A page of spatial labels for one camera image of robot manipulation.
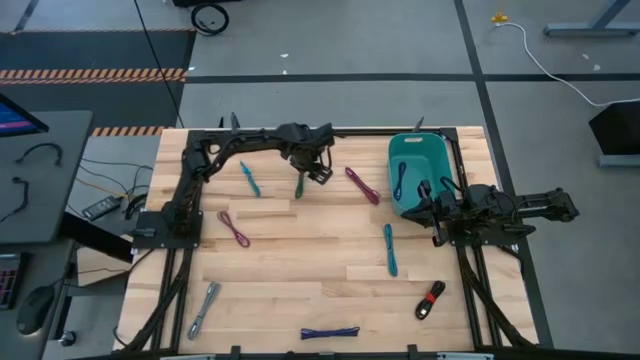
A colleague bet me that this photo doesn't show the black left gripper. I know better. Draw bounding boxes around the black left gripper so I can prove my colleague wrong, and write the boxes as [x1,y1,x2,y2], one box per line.
[288,139,335,186]

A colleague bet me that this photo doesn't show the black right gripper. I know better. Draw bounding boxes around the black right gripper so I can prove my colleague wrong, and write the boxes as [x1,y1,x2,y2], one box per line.
[400,189,469,248]

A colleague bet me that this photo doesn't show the black USB-C cable red tie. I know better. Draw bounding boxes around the black USB-C cable red tie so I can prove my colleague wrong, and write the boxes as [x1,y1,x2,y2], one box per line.
[414,280,447,321]

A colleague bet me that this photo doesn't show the teal plastic bin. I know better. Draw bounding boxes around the teal plastic bin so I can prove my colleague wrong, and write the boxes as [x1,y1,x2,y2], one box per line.
[387,132,457,217]

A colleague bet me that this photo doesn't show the short orange black hazard tape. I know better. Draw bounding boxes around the short orange black hazard tape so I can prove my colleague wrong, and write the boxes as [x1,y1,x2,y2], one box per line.
[91,125,166,138]

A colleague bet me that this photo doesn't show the black box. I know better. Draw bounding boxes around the black box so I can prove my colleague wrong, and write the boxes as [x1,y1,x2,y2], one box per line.
[588,99,640,156]

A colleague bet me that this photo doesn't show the black remote control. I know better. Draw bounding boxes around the black remote control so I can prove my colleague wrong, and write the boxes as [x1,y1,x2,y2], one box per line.
[81,195,123,221]

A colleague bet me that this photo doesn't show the orange black hazard tape strip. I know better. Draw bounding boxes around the orange black hazard tape strip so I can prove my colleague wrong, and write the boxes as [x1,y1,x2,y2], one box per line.
[0,68,187,85]

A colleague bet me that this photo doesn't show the black floor mat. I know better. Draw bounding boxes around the black floor mat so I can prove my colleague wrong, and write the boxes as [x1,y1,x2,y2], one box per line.
[0,29,197,131]

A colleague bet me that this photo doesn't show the grey table leg base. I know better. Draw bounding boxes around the grey table leg base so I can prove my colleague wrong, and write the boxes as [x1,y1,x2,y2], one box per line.
[543,0,640,38]

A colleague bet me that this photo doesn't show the grey desk top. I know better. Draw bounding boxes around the grey desk top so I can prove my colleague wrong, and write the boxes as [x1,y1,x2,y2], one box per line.
[0,109,94,246]

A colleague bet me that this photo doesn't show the computer monitor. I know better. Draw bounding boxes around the computer monitor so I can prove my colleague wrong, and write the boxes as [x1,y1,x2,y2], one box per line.
[0,93,50,139]

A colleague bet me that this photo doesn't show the black computer mouse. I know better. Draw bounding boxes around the black computer mouse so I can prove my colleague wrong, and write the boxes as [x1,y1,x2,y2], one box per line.
[16,285,55,336]

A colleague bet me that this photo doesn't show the backlit keyboard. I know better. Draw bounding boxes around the backlit keyboard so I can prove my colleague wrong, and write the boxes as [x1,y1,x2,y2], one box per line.
[0,252,29,311]

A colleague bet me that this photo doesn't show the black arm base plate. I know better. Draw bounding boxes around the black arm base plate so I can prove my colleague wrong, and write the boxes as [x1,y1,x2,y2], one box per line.
[446,214,524,247]
[130,209,205,250]

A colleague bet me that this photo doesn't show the black aluminium table frame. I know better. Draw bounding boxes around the black aluminium table frame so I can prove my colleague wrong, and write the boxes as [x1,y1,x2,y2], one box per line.
[114,127,541,360]

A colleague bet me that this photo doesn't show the dark blue bundled USB-C cable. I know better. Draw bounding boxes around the dark blue bundled USB-C cable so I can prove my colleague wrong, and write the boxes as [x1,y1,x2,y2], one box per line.
[299,326,361,341]

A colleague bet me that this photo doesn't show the long black floor cable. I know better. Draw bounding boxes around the long black floor cable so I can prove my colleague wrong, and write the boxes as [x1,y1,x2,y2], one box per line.
[133,0,185,129]

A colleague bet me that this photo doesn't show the white floor cable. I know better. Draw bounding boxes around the white floor cable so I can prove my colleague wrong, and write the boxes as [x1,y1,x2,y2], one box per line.
[494,21,640,108]

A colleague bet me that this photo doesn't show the coiled black cable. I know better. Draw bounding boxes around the coiled black cable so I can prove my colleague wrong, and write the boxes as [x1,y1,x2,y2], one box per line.
[190,2,230,37]

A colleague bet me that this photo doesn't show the loose floor wires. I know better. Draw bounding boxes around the loose floor wires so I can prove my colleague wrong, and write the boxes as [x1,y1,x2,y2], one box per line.
[74,157,154,201]

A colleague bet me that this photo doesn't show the curved black cable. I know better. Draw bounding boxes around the curved black cable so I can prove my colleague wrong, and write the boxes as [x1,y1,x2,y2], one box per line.
[14,142,64,167]

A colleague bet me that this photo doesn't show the thin black cable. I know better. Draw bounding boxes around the thin black cable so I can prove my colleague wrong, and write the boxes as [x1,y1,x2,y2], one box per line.
[0,176,30,224]

